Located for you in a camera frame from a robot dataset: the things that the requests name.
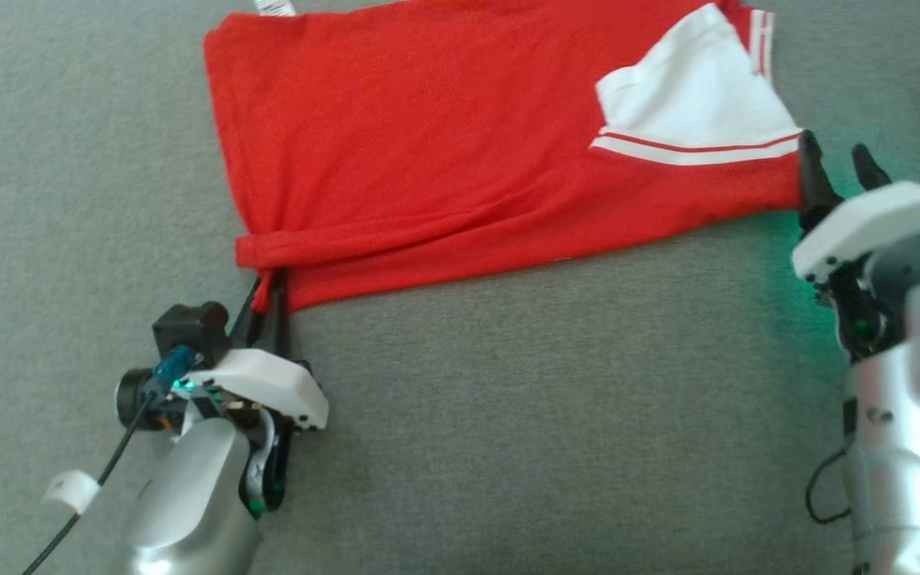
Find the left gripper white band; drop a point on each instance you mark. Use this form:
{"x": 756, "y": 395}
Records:
{"x": 268, "y": 387}

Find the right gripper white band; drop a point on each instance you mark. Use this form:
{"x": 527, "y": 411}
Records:
{"x": 867, "y": 231}

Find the red shirt white sleeves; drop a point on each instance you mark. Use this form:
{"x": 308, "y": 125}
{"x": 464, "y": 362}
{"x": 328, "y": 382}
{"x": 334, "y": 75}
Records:
{"x": 428, "y": 136}

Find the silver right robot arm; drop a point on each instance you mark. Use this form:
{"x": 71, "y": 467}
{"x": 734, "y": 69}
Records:
{"x": 915, "y": 439}

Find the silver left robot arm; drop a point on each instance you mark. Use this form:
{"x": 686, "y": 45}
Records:
{"x": 196, "y": 503}

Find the grey sofa ottoman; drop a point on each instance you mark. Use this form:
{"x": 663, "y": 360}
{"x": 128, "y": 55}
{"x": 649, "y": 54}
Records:
{"x": 548, "y": 415}

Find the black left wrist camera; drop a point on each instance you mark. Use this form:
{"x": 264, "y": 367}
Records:
{"x": 180, "y": 335}

